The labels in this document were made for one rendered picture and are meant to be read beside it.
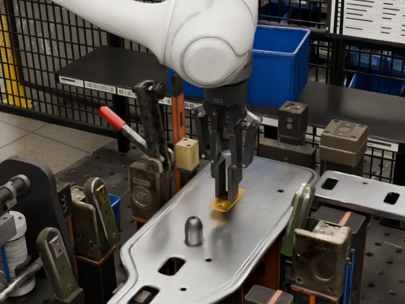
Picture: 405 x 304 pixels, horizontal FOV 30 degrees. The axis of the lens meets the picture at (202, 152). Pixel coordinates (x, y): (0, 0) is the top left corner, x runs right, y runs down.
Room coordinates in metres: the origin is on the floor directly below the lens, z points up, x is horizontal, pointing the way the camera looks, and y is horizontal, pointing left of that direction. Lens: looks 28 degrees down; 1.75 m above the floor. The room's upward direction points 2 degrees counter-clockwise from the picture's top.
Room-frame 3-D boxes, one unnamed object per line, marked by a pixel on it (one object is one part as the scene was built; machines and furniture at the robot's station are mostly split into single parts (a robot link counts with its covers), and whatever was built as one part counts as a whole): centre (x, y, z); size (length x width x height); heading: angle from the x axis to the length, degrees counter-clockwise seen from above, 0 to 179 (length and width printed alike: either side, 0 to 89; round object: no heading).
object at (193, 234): (1.07, 0.02, 1.02); 0.03 x 0.03 x 0.07
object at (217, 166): (1.19, -0.03, 1.05); 0.03 x 0.01 x 0.07; 151
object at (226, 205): (1.18, -0.04, 1.02); 0.08 x 0.04 x 0.01; 152
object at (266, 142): (1.41, -0.18, 0.85); 0.12 x 0.03 x 0.30; 61
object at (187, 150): (1.31, 0.03, 0.88); 0.04 x 0.04 x 0.36; 61
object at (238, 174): (1.17, -0.07, 1.08); 0.03 x 0.01 x 0.05; 61
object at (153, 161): (1.23, 0.09, 1.06); 0.03 x 0.01 x 0.03; 61
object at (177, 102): (1.34, 0.05, 0.95); 0.03 x 0.01 x 0.50; 151
